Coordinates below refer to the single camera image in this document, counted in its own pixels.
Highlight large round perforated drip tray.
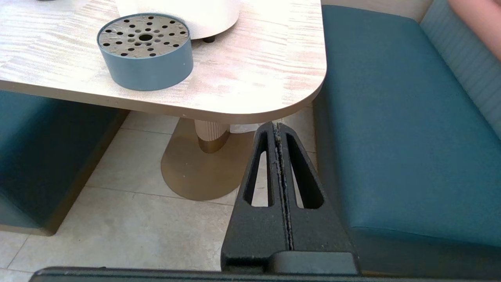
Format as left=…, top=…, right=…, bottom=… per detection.
left=97, top=13, right=194, bottom=91

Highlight clear water dispenser white base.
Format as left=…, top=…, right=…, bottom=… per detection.
left=115, top=0, right=241, bottom=43

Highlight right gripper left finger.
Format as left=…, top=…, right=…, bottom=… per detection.
left=221, top=122, right=293, bottom=273

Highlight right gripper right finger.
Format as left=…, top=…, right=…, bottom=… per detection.
left=276, top=123, right=357, bottom=255

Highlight blue-grey booth sofa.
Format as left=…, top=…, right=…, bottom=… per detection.
left=312, top=0, right=501, bottom=279
left=0, top=90, right=130, bottom=236

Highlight round table pedestal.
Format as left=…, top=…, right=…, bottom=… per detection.
left=160, top=117, right=260, bottom=201

